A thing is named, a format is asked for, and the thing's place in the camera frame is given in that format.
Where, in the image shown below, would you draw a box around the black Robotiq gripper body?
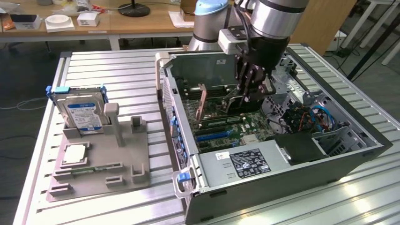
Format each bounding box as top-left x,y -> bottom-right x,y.
233,35 -> 290,71

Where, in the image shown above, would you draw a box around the graphics card with metal bracket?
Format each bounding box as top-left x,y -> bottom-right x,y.
193,82 -> 261,122

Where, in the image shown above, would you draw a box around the perforated metal disk bay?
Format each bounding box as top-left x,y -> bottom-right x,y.
268,53 -> 313,118

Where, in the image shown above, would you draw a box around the green motherboard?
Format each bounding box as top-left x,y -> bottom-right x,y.
180,79 -> 276,153

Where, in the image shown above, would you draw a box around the RAM stick with white label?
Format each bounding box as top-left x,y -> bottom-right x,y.
200,117 -> 241,128

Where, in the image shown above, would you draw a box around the wooden cabinet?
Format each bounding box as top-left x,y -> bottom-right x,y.
286,0 -> 357,57

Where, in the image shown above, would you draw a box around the white papers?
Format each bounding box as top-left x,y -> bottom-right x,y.
168,10 -> 196,29

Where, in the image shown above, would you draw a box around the brown cardboard box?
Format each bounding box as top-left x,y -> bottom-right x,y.
180,0 -> 198,16

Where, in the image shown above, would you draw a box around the black metal leg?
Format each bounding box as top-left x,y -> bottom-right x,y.
346,0 -> 400,81

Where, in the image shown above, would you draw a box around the grey metal disk bay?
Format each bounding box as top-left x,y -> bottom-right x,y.
312,121 -> 376,157

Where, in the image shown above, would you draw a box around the grey power supply unit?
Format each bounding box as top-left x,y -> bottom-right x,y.
198,140 -> 290,188

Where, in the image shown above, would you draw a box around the wooden desk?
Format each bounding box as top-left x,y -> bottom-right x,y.
0,0 -> 280,44

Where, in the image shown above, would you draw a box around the black open PC case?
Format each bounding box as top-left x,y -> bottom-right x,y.
154,48 -> 393,225

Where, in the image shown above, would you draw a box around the black round lamp base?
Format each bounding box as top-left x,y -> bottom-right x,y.
117,0 -> 150,17

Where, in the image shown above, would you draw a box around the hard disk with blue label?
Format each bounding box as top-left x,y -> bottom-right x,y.
54,90 -> 109,135

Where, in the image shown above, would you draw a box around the small white box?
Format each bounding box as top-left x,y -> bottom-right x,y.
76,12 -> 100,27

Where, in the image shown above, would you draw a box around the blue disk caddy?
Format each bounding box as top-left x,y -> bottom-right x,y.
45,84 -> 109,104

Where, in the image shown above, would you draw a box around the grey parts rack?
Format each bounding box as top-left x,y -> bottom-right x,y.
45,102 -> 150,203

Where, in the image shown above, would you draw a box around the green RAM stick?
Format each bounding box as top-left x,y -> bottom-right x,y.
70,165 -> 110,175

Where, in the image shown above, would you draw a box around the silver CPU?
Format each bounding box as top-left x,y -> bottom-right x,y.
61,144 -> 88,165

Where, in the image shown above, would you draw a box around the white box with round lid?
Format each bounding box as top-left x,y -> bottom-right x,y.
44,14 -> 76,33

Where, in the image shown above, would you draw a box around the white box with black top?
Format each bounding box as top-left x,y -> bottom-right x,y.
9,14 -> 42,30

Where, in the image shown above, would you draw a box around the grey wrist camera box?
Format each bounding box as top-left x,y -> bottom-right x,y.
217,28 -> 256,55

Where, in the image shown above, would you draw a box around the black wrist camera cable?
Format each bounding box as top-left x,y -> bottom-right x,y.
233,0 -> 254,47

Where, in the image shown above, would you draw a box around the red wire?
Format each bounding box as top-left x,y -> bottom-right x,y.
296,111 -> 313,132

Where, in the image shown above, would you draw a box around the blue wire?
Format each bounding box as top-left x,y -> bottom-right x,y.
310,105 -> 337,132

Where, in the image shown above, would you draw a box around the white desk frame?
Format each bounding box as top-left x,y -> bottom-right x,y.
340,0 -> 400,66

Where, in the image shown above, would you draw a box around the white floor cable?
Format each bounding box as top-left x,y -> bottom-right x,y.
0,97 -> 48,111

